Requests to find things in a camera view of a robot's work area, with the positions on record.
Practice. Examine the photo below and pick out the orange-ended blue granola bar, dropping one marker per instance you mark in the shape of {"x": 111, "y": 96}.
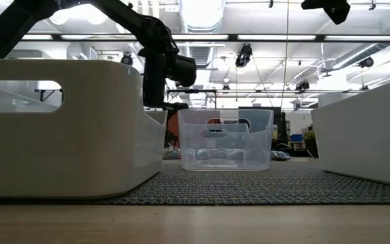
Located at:
{"x": 231, "y": 154}

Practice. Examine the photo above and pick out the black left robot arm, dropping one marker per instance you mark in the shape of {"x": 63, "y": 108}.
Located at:
{"x": 12, "y": 27}

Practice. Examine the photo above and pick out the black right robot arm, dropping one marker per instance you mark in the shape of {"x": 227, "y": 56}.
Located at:
{"x": 330, "y": 8}

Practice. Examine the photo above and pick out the red-ended blue granola bar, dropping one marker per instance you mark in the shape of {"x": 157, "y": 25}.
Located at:
{"x": 205, "y": 154}

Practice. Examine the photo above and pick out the clear plastic bin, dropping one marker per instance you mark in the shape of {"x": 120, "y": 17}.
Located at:
{"x": 225, "y": 142}

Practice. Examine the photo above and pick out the translucent white plastic bin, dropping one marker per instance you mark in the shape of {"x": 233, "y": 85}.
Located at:
{"x": 80, "y": 152}

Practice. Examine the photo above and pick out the black monitor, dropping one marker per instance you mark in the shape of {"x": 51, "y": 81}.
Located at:
{"x": 278, "y": 122}

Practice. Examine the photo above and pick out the grey woven placemat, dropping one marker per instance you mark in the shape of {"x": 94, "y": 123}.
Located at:
{"x": 249, "y": 186}

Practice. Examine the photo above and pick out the blue storage box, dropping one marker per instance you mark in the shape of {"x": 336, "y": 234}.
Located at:
{"x": 296, "y": 138}

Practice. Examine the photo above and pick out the green plant sprig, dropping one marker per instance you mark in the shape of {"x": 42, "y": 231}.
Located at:
{"x": 311, "y": 144}

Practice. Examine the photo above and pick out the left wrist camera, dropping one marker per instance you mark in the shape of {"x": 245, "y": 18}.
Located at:
{"x": 183, "y": 71}

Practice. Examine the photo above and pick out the black frame beam with lights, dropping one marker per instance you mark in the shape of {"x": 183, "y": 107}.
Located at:
{"x": 215, "y": 37}

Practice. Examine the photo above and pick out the silver ventilation duct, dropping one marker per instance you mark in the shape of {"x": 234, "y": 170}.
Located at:
{"x": 201, "y": 20}

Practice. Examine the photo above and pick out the black hanging camera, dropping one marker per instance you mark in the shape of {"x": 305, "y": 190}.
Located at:
{"x": 244, "y": 56}

